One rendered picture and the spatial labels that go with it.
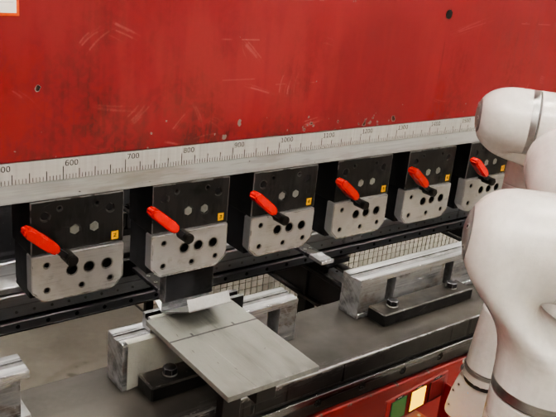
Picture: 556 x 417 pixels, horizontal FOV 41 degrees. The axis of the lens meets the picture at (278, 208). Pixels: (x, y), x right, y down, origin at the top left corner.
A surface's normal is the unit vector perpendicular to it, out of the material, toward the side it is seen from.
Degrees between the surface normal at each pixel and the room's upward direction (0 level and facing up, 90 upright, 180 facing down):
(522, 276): 93
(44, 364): 0
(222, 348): 0
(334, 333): 0
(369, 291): 90
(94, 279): 90
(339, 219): 90
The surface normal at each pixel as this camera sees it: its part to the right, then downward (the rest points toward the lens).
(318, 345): 0.10, -0.93
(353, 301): -0.79, 0.14
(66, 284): 0.60, 0.33
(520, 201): -0.12, -0.77
